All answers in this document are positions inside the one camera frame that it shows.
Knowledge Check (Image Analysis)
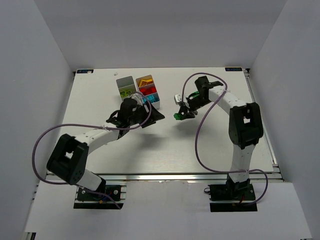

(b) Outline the right white divided container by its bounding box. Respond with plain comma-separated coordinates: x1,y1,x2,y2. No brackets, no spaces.
135,75,161,110

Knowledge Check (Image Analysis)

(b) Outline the red curved lego brick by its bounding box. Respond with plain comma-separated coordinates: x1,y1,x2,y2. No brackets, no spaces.
139,88,149,96

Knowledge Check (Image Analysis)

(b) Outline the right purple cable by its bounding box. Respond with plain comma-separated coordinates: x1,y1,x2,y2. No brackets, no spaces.
181,72,269,206

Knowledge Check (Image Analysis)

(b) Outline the orange yellow lego brick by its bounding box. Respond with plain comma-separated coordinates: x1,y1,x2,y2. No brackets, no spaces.
138,78,154,88

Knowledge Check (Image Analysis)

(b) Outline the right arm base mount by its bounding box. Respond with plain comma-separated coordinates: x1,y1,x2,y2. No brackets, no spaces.
203,178,258,213

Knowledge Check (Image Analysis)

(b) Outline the left white divided container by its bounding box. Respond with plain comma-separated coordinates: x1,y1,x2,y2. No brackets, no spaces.
116,76,137,101

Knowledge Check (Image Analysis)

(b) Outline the dark green lego block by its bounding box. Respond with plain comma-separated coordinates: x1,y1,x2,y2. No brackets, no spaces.
173,113,183,121

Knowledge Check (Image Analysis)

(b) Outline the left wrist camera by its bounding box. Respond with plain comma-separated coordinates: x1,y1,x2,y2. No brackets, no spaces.
130,93,143,106

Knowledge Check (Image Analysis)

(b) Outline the purple cable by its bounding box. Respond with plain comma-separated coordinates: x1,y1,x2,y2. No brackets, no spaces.
32,91,153,210
181,72,269,206

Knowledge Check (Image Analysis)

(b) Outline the lime square lego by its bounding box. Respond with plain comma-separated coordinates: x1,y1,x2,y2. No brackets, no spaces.
125,90,132,96
120,90,127,98

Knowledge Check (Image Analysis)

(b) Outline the long cyan lego brick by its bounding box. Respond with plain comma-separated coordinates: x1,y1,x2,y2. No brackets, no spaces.
142,94,159,103

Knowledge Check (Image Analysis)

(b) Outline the right blue table label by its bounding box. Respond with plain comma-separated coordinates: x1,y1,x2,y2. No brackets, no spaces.
224,67,243,72

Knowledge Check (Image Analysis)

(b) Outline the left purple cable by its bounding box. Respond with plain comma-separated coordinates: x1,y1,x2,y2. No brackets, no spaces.
32,91,153,210

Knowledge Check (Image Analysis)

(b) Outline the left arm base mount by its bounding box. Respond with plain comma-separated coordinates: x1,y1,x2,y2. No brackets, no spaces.
73,182,127,210

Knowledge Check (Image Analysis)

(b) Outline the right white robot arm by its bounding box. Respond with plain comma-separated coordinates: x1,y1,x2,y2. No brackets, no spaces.
174,72,264,185

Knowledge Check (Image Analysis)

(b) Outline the red lego piece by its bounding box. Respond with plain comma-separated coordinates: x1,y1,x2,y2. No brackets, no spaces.
148,86,157,95

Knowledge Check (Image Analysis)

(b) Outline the left blue table label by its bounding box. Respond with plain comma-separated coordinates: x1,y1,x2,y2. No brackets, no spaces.
76,69,94,74

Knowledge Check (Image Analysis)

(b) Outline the blue table label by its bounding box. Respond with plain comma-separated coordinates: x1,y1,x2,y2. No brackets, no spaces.
224,67,243,72
76,69,94,74

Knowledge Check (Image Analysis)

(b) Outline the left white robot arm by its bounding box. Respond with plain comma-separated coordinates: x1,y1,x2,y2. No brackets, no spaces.
46,97,165,194

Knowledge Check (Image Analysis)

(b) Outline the white divided container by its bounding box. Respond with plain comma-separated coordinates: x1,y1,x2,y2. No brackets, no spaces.
116,76,137,101
135,75,161,110

